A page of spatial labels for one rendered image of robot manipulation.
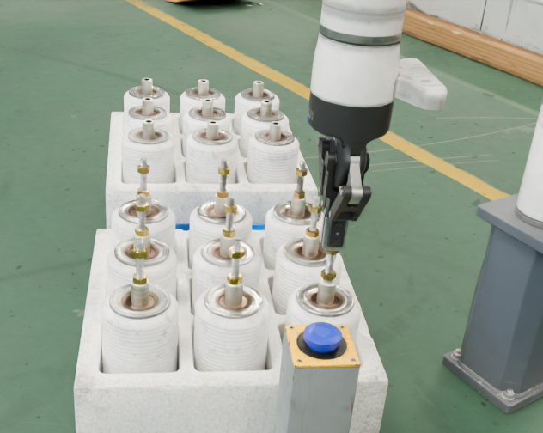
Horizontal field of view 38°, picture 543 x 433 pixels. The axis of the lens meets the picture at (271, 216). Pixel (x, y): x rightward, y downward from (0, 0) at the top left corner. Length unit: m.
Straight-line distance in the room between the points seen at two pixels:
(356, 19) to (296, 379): 0.37
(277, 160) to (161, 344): 0.57
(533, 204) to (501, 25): 2.00
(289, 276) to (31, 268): 0.62
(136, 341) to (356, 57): 0.47
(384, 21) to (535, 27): 2.40
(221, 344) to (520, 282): 0.47
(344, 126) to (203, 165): 0.79
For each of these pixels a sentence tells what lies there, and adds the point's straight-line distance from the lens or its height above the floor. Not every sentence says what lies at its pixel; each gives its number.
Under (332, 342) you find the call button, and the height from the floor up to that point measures 0.33.
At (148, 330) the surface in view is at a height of 0.24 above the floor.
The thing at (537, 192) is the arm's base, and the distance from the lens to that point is 1.17.
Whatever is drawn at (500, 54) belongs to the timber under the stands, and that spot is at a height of 0.06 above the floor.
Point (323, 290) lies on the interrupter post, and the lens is 0.99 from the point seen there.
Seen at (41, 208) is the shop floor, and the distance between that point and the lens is 1.75.
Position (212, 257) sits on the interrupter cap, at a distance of 1.08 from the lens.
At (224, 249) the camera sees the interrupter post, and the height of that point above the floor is 0.26.
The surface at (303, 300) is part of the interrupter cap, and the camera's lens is 1.00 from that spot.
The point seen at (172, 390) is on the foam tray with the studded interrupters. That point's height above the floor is 0.17.
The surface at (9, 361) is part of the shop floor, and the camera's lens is 1.32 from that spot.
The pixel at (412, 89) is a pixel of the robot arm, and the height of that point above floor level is 0.61.
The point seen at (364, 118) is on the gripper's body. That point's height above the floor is 0.58.
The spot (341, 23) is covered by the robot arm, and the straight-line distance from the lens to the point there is 0.66.
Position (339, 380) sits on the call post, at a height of 0.29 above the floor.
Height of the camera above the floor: 0.81
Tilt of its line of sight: 28 degrees down
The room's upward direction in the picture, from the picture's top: 5 degrees clockwise
